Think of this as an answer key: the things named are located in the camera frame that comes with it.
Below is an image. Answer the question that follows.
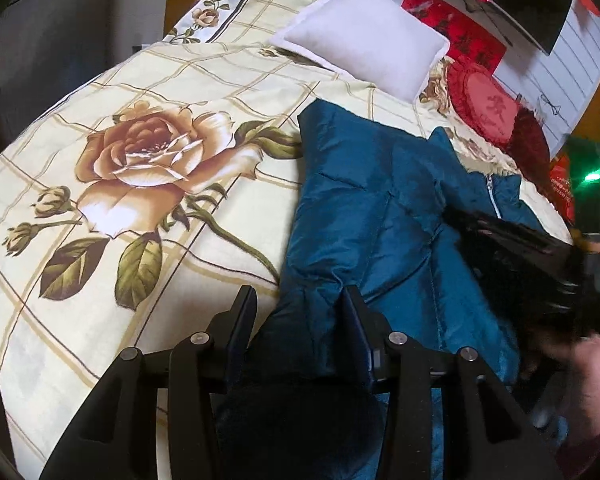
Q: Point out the dark red velvet cushion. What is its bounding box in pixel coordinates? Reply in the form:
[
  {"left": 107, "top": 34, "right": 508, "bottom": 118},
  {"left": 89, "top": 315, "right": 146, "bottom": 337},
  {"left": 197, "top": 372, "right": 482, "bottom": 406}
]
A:
[{"left": 507, "top": 107, "right": 552, "bottom": 195}]

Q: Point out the red wall banner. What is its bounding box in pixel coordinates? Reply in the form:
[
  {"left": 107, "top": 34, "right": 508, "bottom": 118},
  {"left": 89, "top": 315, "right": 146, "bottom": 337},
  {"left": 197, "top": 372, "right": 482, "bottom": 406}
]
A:
[{"left": 401, "top": 0, "right": 506, "bottom": 74}]

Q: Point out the red heart-shaped cushion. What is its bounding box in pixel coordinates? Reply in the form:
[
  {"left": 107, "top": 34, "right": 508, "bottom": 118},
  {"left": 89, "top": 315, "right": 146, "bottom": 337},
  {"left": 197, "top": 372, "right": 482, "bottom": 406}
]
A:
[{"left": 446, "top": 61, "right": 520, "bottom": 148}]

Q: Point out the person's right hand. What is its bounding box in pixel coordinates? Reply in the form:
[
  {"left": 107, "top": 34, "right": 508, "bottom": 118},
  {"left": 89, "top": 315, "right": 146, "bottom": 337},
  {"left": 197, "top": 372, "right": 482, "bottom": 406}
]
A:
[{"left": 539, "top": 333, "right": 600, "bottom": 445}]

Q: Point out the floral cream bed quilt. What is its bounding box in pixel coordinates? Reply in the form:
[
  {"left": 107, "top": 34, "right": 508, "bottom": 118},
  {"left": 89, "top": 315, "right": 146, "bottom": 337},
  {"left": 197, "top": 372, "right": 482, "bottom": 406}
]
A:
[{"left": 0, "top": 0, "right": 569, "bottom": 479}]

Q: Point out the blue down jacket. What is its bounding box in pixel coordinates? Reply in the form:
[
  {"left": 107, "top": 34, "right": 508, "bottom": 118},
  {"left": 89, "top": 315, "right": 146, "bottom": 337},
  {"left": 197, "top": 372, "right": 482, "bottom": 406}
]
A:
[{"left": 214, "top": 97, "right": 571, "bottom": 480}]

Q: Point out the white square pillow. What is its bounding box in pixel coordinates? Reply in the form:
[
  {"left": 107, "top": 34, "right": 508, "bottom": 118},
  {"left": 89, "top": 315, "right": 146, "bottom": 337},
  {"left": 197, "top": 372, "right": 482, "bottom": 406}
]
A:
[{"left": 271, "top": 0, "right": 450, "bottom": 103}]

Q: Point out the red shopping bag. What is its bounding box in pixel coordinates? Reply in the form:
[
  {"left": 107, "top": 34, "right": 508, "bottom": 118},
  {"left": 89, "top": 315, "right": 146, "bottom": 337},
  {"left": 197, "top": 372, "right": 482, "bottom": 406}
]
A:
[{"left": 550, "top": 154, "right": 576, "bottom": 224}]

